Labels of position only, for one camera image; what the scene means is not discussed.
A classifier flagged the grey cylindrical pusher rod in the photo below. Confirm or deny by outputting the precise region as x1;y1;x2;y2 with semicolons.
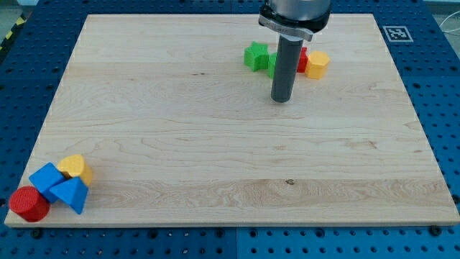
271;35;303;103

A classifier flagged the yellow rounded block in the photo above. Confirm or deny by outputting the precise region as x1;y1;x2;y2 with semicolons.
57;154;93;186

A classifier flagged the red cylinder block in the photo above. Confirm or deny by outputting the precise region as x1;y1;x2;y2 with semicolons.
9;186;50;222

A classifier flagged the white cable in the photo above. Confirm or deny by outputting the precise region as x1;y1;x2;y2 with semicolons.
438;10;460;37

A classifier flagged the blue triangle block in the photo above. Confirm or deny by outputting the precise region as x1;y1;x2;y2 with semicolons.
50;177;88;214

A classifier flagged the green block behind rod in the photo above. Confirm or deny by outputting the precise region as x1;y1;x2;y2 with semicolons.
267;53;277;79

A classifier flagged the white fiducial marker tag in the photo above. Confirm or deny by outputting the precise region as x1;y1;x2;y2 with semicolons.
382;25;413;42

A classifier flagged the wooden board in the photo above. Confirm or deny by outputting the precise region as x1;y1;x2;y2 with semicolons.
20;14;459;227

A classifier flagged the blue cube block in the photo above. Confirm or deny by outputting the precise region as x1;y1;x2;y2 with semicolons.
29;163;66;203

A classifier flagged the green star block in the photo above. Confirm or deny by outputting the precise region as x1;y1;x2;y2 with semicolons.
244;42;269;72

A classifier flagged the yellow hexagon block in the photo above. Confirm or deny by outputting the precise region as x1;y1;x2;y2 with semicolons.
305;51;330;80

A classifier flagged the red block behind rod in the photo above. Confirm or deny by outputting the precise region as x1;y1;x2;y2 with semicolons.
297;47;308;73

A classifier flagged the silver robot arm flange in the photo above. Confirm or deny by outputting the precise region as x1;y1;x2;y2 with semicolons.
258;0;332;42

